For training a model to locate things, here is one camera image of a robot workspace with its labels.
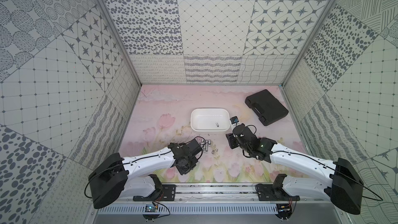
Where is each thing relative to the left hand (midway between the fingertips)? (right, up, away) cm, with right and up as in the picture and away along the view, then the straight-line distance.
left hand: (198, 163), depth 80 cm
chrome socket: (+12, +18, +18) cm, 28 cm away
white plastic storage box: (+3, +20, +20) cm, 29 cm away
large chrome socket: (+4, +6, +8) cm, 11 cm away
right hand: (+18, +15, +2) cm, 23 cm away
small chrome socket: (+8, +4, +7) cm, 12 cm away
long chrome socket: (+6, +9, +10) cm, 15 cm away
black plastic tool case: (+46, +29, +23) cm, 59 cm away
